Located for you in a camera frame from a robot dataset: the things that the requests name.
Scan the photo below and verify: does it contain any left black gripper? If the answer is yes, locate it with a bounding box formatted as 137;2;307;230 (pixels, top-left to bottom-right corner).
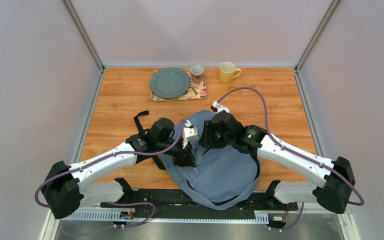
156;138;197;169

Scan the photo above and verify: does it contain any blue-grey fabric backpack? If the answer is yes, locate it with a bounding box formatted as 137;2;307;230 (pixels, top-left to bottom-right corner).
133;109;262;212

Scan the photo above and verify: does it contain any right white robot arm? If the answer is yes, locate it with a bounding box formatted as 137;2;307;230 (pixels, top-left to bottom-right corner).
199;110;356;214

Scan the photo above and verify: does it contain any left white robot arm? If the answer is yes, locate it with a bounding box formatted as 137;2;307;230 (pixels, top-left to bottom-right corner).
34;118;199;219

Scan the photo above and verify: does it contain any floral serving tray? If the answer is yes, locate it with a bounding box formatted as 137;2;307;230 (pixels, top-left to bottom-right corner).
151;68;208;102

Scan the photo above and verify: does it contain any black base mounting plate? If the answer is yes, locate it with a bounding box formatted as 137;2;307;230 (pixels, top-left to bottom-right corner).
117;188;299;220

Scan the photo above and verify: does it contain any green ceramic plate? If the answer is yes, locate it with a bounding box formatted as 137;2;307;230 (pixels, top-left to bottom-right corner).
149;67;191;99

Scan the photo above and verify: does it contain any pink patterned mug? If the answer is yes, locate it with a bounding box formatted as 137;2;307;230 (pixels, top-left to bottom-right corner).
190;65;205;85

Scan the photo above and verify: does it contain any yellow ceramic mug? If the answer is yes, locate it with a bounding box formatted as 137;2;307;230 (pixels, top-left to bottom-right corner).
219;61;242;84

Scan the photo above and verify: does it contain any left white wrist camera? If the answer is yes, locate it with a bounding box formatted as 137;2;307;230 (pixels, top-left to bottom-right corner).
182;120;199;149

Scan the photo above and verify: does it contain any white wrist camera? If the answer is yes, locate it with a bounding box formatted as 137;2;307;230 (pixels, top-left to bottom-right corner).
210;101;230;114
182;120;199;149

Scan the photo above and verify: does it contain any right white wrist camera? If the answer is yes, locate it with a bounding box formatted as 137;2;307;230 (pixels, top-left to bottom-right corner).
210;101;230;114

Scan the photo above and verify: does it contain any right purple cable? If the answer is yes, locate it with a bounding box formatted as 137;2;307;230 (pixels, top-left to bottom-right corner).
215;86;366;232

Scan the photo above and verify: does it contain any aluminium front frame rail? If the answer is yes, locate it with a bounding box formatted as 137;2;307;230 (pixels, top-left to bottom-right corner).
39;187;360;240

